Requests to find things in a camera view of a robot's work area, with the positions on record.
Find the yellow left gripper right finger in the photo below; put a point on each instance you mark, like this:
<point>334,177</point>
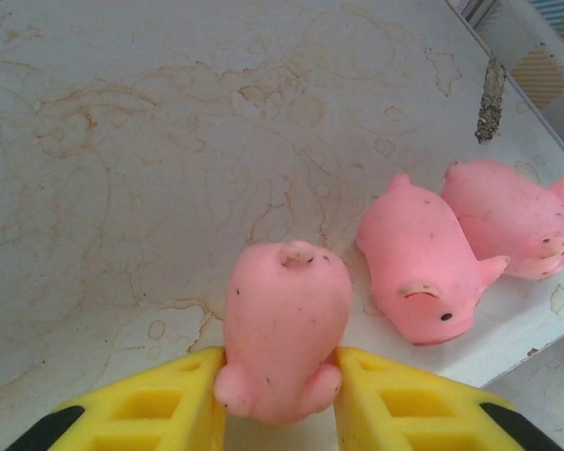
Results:
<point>371,423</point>

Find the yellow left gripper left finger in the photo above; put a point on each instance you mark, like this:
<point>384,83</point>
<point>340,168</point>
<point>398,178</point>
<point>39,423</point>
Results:
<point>192,409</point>

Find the pink rubber pig toy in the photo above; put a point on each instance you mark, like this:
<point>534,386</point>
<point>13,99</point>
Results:
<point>413,253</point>
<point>507,211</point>
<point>286,329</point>

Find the white two-tier shelf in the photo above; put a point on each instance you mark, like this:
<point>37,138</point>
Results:
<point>122,188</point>

